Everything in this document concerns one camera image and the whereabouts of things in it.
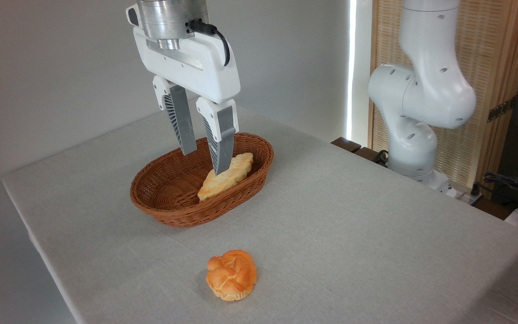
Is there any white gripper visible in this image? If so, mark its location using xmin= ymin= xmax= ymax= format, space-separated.
xmin=126 ymin=4 xmax=241 ymax=176

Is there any long braided bread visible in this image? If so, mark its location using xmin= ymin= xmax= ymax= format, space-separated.
xmin=197 ymin=152 xmax=254 ymax=202

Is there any round knotted bread roll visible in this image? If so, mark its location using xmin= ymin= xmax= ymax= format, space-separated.
xmin=205 ymin=250 xmax=258 ymax=302

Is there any brown wicker basket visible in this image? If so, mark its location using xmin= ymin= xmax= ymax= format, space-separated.
xmin=129 ymin=132 xmax=275 ymax=228

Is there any light grey tablecloth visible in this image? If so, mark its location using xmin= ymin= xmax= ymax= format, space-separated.
xmin=2 ymin=97 xmax=518 ymax=324

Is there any dark metal screen hinge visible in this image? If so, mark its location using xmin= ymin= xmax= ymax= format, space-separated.
xmin=487 ymin=96 xmax=518 ymax=123

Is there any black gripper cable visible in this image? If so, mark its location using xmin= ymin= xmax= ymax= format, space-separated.
xmin=188 ymin=19 xmax=231 ymax=67

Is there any black cable bundle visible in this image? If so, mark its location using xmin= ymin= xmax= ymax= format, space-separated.
xmin=483 ymin=172 xmax=518 ymax=213

